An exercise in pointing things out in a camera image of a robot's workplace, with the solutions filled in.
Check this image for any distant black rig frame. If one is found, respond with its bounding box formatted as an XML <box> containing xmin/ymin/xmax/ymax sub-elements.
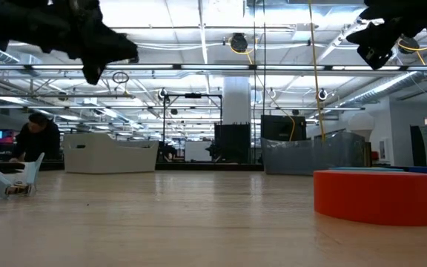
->
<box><xmin>162</xmin><ymin>92</ymin><xmax>224</xmax><ymax>164</ymax></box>

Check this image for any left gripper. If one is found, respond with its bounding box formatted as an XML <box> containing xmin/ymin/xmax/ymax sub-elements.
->
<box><xmin>0</xmin><ymin>0</ymin><xmax>139</xmax><ymax>86</ymax></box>

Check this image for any black aluminium rig frame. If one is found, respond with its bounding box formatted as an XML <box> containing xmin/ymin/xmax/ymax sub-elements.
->
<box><xmin>37</xmin><ymin>161</ymin><xmax>411</xmax><ymax>172</ymax></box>

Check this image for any red tape roll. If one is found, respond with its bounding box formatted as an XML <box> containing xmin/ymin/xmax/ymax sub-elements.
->
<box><xmin>312</xmin><ymin>169</ymin><xmax>427</xmax><ymax>228</ymax></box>

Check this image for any light blue tape roll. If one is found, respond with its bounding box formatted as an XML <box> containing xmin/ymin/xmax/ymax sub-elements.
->
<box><xmin>327</xmin><ymin>166</ymin><xmax>406</xmax><ymax>173</ymax></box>

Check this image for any yellow hanging cable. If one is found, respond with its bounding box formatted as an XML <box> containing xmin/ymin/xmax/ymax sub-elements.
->
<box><xmin>307</xmin><ymin>0</ymin><xmax>328</xmax><ymax>142</ymax></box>

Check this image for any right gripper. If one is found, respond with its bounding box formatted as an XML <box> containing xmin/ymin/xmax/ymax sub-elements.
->
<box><xmin>346</xmin><ymin>0</ymin><xmax>427</xmax><ymax>71</ymax></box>

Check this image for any dark translucent plastic bin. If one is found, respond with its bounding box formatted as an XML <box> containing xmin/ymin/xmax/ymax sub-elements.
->
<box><xmin>260</xmin><ymin>131</ymin><xmax>366</xmax><ymax>177</ymax></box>

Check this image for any person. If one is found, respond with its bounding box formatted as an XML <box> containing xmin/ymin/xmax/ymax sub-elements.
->
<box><xmin>10</xmin><ymin>112</ymin><xmax>62</xmax><ymax>163</ymax></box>

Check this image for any pale translucent plastic bin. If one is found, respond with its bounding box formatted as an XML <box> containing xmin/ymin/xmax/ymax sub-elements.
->
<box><xmin>63</xmin><ymin>132</ymin><xmax>160</xmax><ymax>175</ymax></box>

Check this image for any black hanging cable loop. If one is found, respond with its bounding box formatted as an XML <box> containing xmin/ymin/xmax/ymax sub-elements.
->
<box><xmin>111</xmin><ymin>70</ymin><xmax>130</xmax><ymax>85</ymax></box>

